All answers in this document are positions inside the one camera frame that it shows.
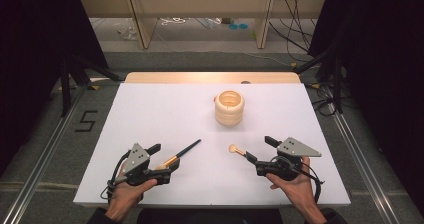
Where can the dark curtain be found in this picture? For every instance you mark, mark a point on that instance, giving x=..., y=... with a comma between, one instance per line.
x=40, y=50
x=383, y=67

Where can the clear plastic bag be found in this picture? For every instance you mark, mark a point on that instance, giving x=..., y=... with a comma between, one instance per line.
x=127, y=32

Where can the person's left hand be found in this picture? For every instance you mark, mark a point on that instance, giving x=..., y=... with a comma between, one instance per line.
x=125, y=197

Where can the ringed wooden brush holder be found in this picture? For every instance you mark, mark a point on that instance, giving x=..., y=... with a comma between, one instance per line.
x=229, y=112

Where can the wooden table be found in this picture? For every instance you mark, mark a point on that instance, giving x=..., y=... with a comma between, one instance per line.
x=200, y=77

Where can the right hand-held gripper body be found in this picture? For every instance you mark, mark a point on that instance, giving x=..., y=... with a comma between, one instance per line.
x=296, y=149

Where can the metal floor rail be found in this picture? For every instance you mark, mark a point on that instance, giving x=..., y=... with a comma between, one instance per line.
x=40, y=174
x=363, y=170

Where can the light wooden shelf unit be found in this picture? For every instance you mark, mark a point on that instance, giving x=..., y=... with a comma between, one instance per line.
x=200, y=4

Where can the person's right hand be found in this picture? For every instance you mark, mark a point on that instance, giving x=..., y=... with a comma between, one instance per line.
x=300, y=190

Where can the white table board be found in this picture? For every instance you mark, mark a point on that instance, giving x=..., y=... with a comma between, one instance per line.
x=173, y=117

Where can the blue disc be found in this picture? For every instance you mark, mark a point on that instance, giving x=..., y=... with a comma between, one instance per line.
x=243, y=26
x=233, y=26

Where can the black metal stand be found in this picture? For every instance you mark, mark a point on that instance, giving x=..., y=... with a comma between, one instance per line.
x=335, y=77
x=66, y=84

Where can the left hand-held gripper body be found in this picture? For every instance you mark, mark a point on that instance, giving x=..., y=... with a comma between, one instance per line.
x=138, y=157

